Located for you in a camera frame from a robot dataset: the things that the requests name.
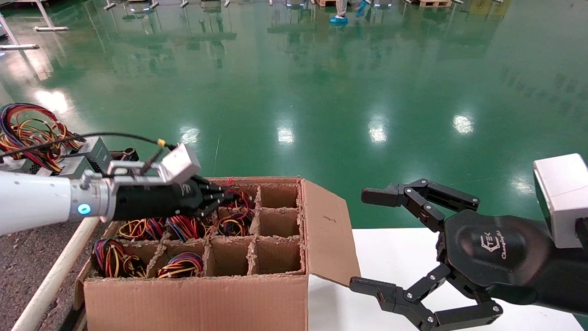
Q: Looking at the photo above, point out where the white table leg frame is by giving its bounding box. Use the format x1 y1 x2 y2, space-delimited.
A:
28 0 70 32
0 13 40 51

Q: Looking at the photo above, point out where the small grey power supply case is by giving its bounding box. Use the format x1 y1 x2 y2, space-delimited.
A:
69 137 114 176

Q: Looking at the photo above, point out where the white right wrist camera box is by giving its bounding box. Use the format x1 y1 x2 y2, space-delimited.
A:
533 153 588 249

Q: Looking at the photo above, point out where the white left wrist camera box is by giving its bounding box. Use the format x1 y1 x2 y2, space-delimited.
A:
158 143 202 185

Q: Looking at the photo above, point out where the person with blue shoe covers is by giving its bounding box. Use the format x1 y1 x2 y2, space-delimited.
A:
329 0 369 25

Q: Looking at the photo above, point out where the plain grey power supply case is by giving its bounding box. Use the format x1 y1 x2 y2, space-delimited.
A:
0 155 49 177

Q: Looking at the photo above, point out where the cardboard divider grid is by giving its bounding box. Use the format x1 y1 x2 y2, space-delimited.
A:
90 183 306 280

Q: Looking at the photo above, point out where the white machine base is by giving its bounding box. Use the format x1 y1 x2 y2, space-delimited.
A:
103 0 159 12

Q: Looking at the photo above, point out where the white pipe rail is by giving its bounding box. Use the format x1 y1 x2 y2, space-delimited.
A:
11 216 100 331

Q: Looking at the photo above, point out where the grey power supply unit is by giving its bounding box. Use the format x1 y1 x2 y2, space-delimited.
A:
55 155 100 180

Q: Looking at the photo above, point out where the tangled multicoloured wire bundle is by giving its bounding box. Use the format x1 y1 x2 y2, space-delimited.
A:
0 103 87 173

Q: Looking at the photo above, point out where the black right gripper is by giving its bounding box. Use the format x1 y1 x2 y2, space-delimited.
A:
349 178 554 331

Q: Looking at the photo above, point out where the brown cardboard box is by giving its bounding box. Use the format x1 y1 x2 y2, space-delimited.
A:
73 177 365 331

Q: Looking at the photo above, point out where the silver camera bracket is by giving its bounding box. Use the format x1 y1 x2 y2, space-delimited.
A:
107 160 167 186

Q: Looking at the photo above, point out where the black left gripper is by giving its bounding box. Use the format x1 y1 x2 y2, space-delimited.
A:
113 177 236 222

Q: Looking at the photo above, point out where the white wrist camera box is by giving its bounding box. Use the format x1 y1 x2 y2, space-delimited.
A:
158 143 202 185
533 153 588 249

